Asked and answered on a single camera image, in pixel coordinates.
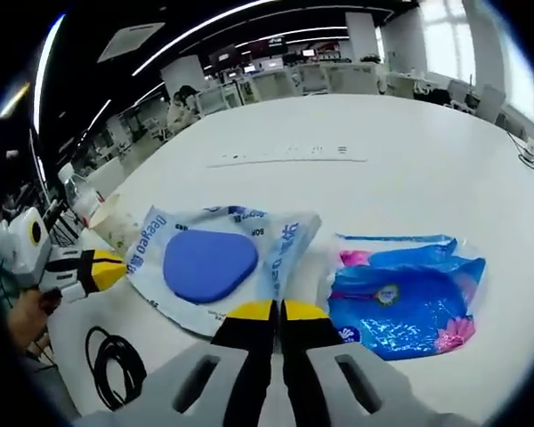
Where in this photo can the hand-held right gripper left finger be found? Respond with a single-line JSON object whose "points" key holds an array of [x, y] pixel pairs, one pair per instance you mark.
{"points": [[245, 356]]}

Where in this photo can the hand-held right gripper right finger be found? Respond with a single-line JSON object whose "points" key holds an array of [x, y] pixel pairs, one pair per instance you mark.
{"points": [[311, 356]]}

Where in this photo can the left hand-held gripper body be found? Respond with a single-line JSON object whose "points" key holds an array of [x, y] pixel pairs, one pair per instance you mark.
{"points": [[20, 249]]}

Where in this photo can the white paper cup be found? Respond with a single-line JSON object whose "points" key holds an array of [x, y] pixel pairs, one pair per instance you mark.
{"points": [[113, 222]]}

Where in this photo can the clear plastic bottle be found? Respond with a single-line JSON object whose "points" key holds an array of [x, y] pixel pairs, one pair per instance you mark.
{"points": [[80, 195]]}

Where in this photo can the blue tissue packet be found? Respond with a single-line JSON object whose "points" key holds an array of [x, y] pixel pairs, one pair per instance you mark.
{"points": [[409, 307]]}

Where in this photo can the person's left hand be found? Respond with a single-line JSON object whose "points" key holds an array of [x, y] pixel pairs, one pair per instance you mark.
{"points": [[31, 320]]}

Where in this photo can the ceiling air conditioner unit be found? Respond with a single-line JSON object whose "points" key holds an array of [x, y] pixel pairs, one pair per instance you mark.
{"points": [[131, 42]]}

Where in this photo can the hanging monitor screen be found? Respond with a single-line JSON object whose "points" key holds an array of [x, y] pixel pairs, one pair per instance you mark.
{"points": [[277, 45], [224, 57]]}

